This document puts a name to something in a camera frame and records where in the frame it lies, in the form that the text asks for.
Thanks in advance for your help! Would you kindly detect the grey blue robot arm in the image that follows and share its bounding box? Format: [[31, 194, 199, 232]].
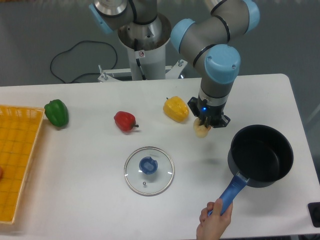
[[89, 0, 260, 128]]

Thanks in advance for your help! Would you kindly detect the green bell pepper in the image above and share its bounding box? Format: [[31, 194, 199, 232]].
[[44, 99, 69, 128]]

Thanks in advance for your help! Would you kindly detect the glass lid blue knob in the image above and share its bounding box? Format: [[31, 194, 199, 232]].
[[123, 146, 175, 197]]

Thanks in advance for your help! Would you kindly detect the yellow wicker basket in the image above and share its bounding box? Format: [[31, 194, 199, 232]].
[[0, 105, 45, 225]]

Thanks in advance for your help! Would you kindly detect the round beige bread bun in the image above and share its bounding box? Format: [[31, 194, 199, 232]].
[[193, 118, 212, 138]]

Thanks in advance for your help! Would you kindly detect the person's bare hand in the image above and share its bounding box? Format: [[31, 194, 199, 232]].
[[196, 198, 233, 240]]

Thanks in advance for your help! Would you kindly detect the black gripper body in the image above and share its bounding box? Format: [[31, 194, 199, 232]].
[[187, 96, 230, 128]]

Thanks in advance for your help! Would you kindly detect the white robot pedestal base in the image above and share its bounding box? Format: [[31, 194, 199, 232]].
[[97, 13, 188, 83]]

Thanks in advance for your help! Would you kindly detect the yellow bell pepper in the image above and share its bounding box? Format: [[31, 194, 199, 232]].
[[162, 96, 189, 123]]

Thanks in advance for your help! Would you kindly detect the black floor cable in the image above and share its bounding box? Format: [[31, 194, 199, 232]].
[[49, 40, 118, 84]]

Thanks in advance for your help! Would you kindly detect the red bell pepper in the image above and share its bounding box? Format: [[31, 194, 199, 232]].
[[113, 111, 139, 132]]

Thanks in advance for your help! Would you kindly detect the black table corner device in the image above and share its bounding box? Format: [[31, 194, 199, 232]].
[[307, 202, 320, 228]]

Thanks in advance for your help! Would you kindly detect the black pot blue handle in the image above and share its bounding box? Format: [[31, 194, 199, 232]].
[[219, 124, 294, 215]]

